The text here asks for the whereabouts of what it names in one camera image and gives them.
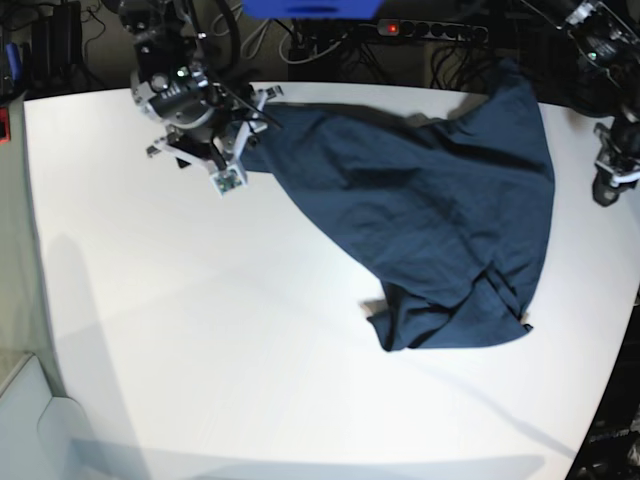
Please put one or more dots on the blue box at top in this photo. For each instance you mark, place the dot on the blue box at top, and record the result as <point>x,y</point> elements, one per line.
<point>312,9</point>

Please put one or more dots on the black power strip red switch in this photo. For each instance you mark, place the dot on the black power strip red switch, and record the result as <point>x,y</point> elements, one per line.
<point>423,30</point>

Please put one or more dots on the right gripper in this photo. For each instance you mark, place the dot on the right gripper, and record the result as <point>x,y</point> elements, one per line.
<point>207,126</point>

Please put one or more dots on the dark blue t-shirt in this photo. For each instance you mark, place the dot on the dark blue t-shirt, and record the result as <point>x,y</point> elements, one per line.
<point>453,217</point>

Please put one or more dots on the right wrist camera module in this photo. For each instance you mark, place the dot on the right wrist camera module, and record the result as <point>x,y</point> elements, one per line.
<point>228,180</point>

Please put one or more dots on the grey bin at left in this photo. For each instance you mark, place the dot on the grey bin at left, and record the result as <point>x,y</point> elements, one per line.
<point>40,433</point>

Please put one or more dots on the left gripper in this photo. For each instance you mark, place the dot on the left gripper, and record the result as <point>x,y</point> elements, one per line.
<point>617,162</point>

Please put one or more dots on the red object at left edge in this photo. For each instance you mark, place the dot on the red object at left edge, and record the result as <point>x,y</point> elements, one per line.
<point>5,133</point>

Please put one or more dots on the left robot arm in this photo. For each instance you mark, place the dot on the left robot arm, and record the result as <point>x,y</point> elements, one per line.
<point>607,45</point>

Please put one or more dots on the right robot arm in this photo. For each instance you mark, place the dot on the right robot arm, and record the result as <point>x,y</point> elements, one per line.
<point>172,47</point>

